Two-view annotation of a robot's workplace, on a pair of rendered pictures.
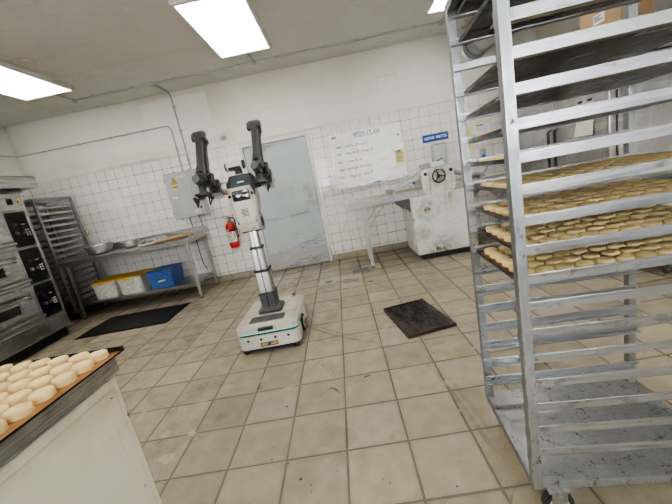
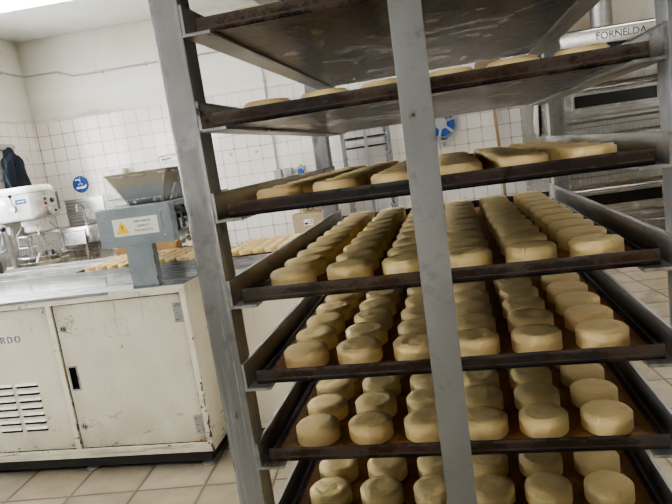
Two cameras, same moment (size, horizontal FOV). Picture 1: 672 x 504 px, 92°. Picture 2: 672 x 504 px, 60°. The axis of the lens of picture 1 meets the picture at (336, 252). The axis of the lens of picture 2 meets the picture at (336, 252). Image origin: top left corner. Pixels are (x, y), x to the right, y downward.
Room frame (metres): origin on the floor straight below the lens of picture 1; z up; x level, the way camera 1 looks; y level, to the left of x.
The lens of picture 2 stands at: (0.99, -1.72, 1.27)
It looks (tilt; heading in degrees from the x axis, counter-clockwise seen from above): 9 degrees down; 94
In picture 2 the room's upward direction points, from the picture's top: 8 degrees counter-clockwise
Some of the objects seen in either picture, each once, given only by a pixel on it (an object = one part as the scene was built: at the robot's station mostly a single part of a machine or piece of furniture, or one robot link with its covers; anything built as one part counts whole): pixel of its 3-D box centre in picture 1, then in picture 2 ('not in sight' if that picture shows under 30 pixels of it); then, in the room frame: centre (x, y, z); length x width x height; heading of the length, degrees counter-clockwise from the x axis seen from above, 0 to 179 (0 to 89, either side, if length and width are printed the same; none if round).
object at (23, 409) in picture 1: (18, 411); not in sight; (0.65, 0.75, 0.91); 0.05 x 0.05 x 0.02
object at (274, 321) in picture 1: (272, 311); not in sight; (2.81, 0.67, 0.24); 0.68 x 0.53 x 0.41; 178
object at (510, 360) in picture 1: (559, 355); not in sight; (1.28, -0.89, 0.33); 0.64 x 0.03 x 0.03; 82
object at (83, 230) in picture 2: not in sight; (88, 222); (-2.17, 4.69, 0.93); 0.99 x 0.38 x 1.09; 178
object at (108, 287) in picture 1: (113, 285); not in sight; (4.97, 3.48, 0.36); 0.47 x 0.39 x 0.26; 176
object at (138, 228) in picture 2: not in sight; (175, 234); (0.06, 0.97, 1.01); 0.72 x 0.33 x 0.34; 84
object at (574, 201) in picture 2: (550, 171); (580, 211); (1.28, -0.89, 1.14); 0.64 x 0.03 x 0.03; 82
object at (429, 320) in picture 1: (416, 316); not in sight; (2.60, -0.58, 0.01); 0.60 x 0.40 x 0.03; 8
